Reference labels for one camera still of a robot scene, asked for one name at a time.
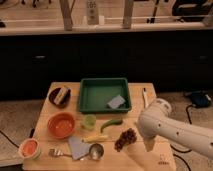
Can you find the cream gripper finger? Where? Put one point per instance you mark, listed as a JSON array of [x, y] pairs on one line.
[[149, 144]]

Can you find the brown grape bunch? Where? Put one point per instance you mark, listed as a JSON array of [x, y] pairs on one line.
[[127, 137]]

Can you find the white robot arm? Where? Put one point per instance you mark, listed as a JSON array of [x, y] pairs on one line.
[[154, 121]]

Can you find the red bowl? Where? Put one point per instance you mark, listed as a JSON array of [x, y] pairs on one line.
[[61, 125]]

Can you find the green chili pepper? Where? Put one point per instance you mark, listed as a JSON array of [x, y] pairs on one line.
[[111, 122]]

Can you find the grey sponge in tray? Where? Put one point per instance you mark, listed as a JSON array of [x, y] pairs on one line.
[[116, 102]]

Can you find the metal measuring scoop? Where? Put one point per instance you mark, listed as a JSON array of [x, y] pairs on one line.
[[95, 152]]

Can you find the small green cup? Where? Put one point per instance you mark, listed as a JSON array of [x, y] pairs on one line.
[[89, 122]]

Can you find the black device on floor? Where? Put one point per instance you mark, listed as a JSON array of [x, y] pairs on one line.
[[200, 99]]

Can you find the green plastic tray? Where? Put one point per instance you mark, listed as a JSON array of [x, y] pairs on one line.
[[96, 93]]

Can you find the grey cloth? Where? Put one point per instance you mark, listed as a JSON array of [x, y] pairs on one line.
[[78, 148]]

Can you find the metal fork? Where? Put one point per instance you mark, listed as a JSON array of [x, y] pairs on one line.
[[57, 153]]

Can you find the beige sponge block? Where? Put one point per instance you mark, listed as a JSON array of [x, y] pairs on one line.
[[61, 94]]

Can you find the orange cup with rim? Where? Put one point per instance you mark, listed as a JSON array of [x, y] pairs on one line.
[[29, 149]]

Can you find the white handled black spoon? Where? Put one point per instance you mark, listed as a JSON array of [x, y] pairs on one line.
[[145, 97]]

